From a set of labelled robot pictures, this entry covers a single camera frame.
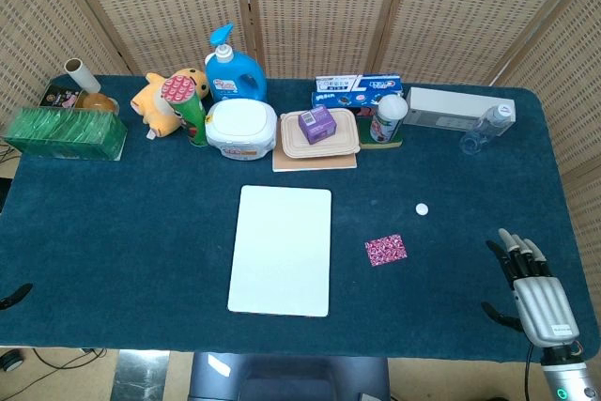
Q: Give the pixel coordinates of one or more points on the clear plastic bottle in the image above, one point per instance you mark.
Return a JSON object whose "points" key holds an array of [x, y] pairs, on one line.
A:
{"points": [[488, 131]]}

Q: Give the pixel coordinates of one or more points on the green chip can red lid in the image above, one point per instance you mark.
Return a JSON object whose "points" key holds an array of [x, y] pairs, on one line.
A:
{"points": [[192, 114]]}

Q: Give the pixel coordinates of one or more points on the dark blue table cloth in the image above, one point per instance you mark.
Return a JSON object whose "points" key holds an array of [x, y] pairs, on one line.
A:
{"points": [[141, 241]]}

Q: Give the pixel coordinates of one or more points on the brown flat board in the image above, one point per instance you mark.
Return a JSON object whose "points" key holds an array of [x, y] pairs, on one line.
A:
{"points": [[314, 164]]}

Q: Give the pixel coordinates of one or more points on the amber round jar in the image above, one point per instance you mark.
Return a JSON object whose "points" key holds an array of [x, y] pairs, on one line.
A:
{"points": [[97, 102]]}

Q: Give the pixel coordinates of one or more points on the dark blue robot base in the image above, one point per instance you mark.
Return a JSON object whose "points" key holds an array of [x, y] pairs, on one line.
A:
{"points": [[282, 377]]}

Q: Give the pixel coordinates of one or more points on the white wet wipes box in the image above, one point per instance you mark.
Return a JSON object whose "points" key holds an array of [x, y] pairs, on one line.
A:
{"points": [[239, 131]]}

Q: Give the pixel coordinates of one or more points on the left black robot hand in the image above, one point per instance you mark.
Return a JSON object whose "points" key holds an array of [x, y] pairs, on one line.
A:
{"points": [[14, 295]]}

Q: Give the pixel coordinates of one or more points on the blue cookie box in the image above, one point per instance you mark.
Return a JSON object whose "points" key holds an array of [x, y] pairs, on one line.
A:
{"points": [[343, 99]]}

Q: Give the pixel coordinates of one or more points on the grey caster wheel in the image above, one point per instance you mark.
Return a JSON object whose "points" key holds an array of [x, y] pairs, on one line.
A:
{"points": [[10, 360]]}

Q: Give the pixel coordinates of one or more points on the green sponge pad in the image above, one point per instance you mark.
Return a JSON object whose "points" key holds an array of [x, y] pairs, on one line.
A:
{"points": [[364, 135]]}

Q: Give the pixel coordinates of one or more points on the long white box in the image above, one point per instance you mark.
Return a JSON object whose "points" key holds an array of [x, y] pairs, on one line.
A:
{"points": [[446, 107]]}

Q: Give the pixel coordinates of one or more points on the blue white toothpaste box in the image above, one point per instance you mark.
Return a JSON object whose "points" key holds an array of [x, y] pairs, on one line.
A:
{"points": [[357, 83]]}

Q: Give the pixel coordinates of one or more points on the bamboo folding screen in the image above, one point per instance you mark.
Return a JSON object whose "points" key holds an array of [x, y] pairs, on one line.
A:
{"points": [[319, 11]]}

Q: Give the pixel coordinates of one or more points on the small purple box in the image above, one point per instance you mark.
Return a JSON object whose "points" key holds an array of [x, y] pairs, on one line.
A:
{"points": [[318, 124]]}

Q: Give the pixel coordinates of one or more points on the beige lidded food container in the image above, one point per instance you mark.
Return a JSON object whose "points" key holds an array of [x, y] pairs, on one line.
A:
{"points": [[291, 138]]}

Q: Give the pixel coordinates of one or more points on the green plastic box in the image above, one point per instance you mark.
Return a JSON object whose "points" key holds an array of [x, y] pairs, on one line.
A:
{"points": [[61, 133]]}

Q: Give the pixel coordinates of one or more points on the white paper roll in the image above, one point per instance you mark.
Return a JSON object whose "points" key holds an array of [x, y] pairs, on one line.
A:
{"points": [[84, 75]]}

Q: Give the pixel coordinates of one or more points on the small white bottle cap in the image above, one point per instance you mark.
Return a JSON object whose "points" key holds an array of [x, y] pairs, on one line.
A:
{"points": [[421, 209]]}

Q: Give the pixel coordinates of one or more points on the pink patterned card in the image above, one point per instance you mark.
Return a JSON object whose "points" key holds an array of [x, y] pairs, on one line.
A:
{"points": [[386, 251]]}

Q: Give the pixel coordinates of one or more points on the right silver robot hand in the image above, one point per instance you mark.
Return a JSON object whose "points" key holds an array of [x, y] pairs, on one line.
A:
{"points": [[544, 302]]}

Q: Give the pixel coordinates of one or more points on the blue detergent pump bottle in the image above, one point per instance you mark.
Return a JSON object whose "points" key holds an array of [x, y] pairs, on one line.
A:
{"points": [[235, 77]]}

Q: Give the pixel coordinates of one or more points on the white rectangular board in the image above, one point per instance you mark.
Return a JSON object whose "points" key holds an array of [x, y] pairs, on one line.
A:
{"points": [[281, 251]]}

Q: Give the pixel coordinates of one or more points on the yellow plush toy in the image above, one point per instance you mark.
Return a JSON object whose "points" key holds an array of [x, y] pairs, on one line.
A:
{"points": [[155, 110]]}

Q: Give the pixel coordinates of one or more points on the black snack box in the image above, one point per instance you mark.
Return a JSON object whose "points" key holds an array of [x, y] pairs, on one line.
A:
{"points": [[58, 97]]}

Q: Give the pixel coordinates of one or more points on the white lidded drink can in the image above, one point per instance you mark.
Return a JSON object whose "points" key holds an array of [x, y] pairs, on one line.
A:
{"points": [[387, 121]]}

